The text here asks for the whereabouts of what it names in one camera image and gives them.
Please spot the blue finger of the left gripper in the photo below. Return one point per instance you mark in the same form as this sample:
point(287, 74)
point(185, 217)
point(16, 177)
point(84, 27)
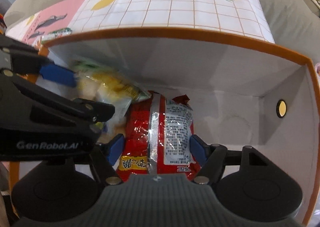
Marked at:
point(58, 74)

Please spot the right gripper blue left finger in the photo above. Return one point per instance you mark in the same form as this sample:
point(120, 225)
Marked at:
point(115, 149)

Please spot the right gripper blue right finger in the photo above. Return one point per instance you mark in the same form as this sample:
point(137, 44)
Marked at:
point(199, 149)

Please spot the green yellow chip bag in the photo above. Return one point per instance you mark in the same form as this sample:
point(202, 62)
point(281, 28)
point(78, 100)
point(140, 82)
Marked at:
point(101, 83)

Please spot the red snack bag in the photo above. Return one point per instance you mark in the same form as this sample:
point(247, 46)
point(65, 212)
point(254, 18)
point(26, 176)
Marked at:
point(157, 137)

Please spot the white carrot stick snack pack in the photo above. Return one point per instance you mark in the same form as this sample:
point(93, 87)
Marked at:
point(56, 34)

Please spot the orange white storage box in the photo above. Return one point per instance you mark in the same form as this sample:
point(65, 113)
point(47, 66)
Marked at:
point(246, 94)

